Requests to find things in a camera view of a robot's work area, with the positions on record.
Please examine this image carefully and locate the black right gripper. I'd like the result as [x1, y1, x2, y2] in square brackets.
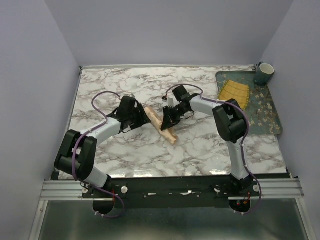
[160, 105, 188, 132]

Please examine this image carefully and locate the peach cloth napkin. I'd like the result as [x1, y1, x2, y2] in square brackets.
[144, 106, 178, 145]

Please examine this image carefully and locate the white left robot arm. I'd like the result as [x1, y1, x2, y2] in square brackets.
[54, 96, 151, 198]

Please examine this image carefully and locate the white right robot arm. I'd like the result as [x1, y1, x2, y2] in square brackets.
[160, 84, 253, 196]

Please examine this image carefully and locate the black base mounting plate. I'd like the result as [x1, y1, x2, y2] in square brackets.
[81, 174, 262, 212]

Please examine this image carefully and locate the yellow woven coaster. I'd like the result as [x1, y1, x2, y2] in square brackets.
[218, 79, 250, 110]

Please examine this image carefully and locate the floral teal tray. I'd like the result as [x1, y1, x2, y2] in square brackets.
[216, 71, 283, 135]

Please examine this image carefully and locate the teal mug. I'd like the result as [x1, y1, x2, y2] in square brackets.
[253, 62, 275, 86]

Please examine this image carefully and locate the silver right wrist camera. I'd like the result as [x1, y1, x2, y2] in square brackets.
[167, 97, 175, 107]

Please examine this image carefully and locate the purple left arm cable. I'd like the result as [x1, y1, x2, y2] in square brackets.
[71, 91, 126, 219]

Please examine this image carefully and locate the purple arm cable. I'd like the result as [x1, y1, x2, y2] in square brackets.
[161, 83, 263, 216]
[71, 91, 126, 219]

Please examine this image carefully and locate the aluminium frame rail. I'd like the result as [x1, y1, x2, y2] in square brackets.
[40, 178, 305, 201]

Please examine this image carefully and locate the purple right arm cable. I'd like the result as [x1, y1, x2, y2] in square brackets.
[161, 83, 263, 216]

